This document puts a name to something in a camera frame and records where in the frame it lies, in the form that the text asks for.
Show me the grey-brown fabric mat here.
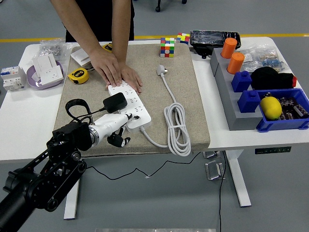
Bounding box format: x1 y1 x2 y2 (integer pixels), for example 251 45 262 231
53 43 211 158

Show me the black tray wrapped in plastic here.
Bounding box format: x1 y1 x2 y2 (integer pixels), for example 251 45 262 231
190 29 242 59

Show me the black hanging cable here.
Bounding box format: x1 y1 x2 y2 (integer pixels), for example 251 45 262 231
218 150 227 232

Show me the white table leg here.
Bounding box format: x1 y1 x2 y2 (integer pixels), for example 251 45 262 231
223 149 252 208
63 178 81 220

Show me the white wall socket panel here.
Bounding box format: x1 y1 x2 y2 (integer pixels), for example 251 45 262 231
40 66 64 85

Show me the silver metal bracket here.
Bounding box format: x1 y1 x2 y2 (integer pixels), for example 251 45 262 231
204 159 226 181
202 151 221 159

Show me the purple bowl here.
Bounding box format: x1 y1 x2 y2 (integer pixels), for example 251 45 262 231
26 60 65 91

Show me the black table control panel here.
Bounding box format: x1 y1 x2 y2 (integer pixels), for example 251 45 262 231
254 146 292 155

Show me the small Rubik's cube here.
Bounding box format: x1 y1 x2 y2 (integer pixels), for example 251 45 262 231
176 32 191 45

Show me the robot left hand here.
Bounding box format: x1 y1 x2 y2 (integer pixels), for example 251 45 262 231
88 112 140 148

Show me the large Rubik's cube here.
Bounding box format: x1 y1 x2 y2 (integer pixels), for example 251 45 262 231
160 37 176 58

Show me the dark capacitors pile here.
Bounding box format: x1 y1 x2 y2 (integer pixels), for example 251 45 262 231
278 96 309 120

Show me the clear bag of resistors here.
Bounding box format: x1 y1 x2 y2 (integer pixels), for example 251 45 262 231
238 43 288 73

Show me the grey stepped block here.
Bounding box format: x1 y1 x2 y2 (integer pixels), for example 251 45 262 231
210 47 264 131

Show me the person's left hand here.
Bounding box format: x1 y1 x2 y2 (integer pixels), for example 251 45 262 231
105 63 143 95

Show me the white power strip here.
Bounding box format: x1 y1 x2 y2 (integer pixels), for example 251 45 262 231
108 81 153 133

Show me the black plug adapter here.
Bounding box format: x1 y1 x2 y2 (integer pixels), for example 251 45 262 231
102 92 128 114

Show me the white power cord with plug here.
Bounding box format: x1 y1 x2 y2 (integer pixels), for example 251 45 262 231
140 64 192 157

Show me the clear bag of metal parts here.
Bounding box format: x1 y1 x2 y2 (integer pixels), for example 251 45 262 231
39 38 76 61

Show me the thin black adapter cord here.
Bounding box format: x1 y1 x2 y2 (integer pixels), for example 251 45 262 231
77 108 203 181

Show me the person's right hand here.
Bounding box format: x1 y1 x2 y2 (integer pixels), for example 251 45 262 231
88 47 124 87

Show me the white circuit breaker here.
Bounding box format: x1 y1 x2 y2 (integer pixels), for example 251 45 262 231
0 66 27 91

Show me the orange cylinder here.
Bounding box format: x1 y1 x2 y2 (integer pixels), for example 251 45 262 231
221 37 239 59
226 52 246 75

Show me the white wall switch panel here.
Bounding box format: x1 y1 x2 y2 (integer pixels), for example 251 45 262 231
70 48 94 68

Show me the black cloth bundle red tip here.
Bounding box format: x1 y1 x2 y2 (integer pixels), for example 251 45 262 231
251 66 297 90

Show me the black office chair base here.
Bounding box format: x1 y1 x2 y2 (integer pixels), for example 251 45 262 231
154 0 188 13

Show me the blue block with knob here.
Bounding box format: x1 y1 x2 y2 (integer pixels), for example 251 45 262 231
237 89 263 114
231 70 253 93

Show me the blue plastic bin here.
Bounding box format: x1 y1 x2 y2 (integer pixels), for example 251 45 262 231
256 87 309 133

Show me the white blank panel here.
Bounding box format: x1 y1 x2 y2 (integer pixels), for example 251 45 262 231
32 53 59 73

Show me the yellow lemon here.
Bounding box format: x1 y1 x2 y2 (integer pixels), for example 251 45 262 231
260 96 283 120

